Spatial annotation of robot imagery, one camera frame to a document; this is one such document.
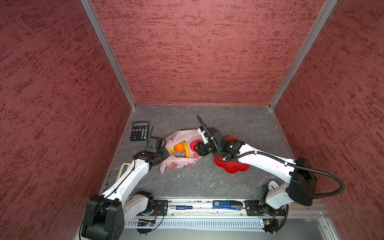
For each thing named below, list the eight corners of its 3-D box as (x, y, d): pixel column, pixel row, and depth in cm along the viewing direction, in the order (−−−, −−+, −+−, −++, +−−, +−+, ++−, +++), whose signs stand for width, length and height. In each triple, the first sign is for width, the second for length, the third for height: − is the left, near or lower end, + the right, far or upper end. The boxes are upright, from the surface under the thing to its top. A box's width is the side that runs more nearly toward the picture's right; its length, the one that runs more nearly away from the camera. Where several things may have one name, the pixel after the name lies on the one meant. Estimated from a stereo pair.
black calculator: (128, 140, 102) (127, 138, 100) (134, 123, 112) (133, 121, 110) (147, 140, 102) (146, 138, 100) (151, 123, 112) (150, 121, 110)
